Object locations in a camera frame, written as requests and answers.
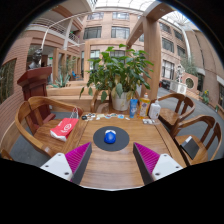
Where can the small blue sticker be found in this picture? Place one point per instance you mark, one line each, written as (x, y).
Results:
(120, 116)

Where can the green leafy potted plant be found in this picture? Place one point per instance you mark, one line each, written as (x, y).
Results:
(116, 71)

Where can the red and white bag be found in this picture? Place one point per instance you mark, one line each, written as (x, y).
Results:
(64, 128)

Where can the wooden chair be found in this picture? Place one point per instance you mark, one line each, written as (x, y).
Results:
(94, 100)

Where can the blue squeeze tube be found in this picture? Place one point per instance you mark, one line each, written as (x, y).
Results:
(133, 108)

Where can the blue and white computer mouse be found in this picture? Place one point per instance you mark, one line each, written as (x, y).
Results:
(110, 137)

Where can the white plastic bottle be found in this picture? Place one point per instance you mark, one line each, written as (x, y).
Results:
(154, 110)

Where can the wide wooden armchair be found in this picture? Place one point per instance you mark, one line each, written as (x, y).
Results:
(25, 128)

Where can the dark bust statue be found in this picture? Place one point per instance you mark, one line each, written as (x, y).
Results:
(35, 60)

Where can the yellow liquid bottle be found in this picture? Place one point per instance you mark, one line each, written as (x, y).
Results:
(144, 107)

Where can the clear crumpled plastic wrapper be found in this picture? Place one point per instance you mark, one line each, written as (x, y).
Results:
(147, 121)

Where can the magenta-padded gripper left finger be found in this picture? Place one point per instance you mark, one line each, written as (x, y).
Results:
(58, 165)

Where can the round black mouse pad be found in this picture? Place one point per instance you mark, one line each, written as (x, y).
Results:
(121, 141)

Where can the white plant pot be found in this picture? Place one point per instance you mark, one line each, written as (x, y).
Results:
(120, 102)

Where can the spiky green agave plant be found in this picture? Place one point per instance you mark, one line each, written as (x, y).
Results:
(62, 80)

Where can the dark red wooden pedestal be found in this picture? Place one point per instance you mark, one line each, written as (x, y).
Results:
(35, 85)

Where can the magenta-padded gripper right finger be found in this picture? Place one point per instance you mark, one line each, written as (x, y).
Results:
(165, 165)

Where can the black notebook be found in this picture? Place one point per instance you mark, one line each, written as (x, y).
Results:
(190, 147)

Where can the small black object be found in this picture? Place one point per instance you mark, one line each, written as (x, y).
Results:
(84, 117)

